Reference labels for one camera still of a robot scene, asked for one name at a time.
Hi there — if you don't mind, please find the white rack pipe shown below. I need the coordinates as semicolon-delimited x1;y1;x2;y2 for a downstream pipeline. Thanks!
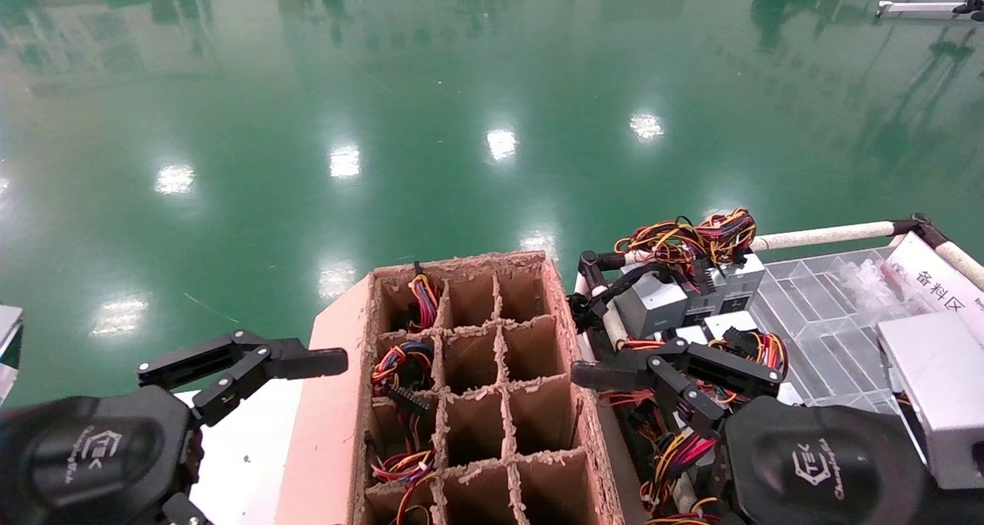
592;283;628;351
750;220;897;252
934;241;984;291

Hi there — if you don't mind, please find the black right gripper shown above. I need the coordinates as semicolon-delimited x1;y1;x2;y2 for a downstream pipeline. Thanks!
571;337;932;525

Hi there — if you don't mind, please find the clear acrylic divider tray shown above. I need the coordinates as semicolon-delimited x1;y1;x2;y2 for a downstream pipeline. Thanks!
750;247;984;418

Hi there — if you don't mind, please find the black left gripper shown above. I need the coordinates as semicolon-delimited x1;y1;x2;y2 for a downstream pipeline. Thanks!
0;330;349;525

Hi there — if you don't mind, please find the white sign with Chinese text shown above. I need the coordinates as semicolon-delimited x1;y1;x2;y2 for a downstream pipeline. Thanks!
884;231;984;334

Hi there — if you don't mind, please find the black pipe joint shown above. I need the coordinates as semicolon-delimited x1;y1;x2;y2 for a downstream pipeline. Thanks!
569;250;630;334
892;214;954;251

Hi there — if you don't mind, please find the cardboard box with dividers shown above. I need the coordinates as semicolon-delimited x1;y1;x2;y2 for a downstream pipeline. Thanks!
273;250;627;525

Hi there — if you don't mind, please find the clear plastic parts bag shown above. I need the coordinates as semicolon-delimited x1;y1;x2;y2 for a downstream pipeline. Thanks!
838;258;923;312

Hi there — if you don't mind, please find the wire bundle in tray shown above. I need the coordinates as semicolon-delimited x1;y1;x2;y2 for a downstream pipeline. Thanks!
406;261;442;334

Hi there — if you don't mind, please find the white equipment base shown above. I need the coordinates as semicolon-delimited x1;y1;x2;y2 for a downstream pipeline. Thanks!
876;0;984;23

